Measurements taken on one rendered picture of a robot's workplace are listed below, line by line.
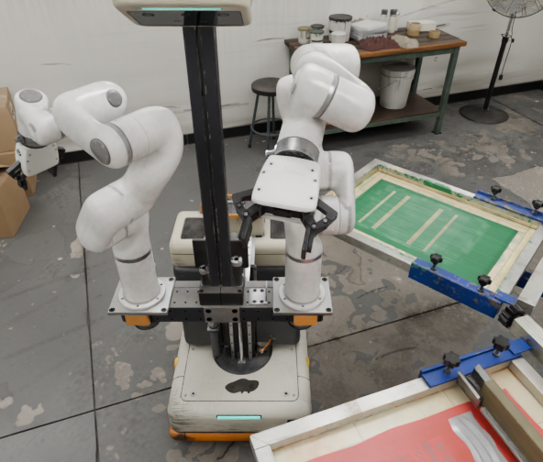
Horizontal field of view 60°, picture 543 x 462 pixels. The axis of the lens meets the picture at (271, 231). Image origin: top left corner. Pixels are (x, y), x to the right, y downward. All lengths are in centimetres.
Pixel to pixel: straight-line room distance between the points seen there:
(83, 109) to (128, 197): 20
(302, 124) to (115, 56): 353
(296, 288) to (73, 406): 163
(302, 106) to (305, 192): 14
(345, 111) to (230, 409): 157
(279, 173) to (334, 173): 39
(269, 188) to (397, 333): 215
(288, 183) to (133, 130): 33
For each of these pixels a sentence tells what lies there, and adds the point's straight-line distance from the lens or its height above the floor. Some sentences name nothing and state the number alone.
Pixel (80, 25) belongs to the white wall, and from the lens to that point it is 419.
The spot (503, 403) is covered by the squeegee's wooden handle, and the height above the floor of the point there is 106.
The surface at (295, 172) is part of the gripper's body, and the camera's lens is 75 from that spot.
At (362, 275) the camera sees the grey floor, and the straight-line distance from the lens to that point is 309.
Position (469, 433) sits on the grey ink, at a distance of 136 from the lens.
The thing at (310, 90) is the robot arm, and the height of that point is 180.
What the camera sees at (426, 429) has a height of 96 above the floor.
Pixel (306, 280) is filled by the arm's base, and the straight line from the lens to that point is 121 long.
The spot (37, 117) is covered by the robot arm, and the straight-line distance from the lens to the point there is 123.
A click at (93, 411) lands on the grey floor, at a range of 258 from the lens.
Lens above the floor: 207
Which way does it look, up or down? 37 degrees down
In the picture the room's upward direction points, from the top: straight up
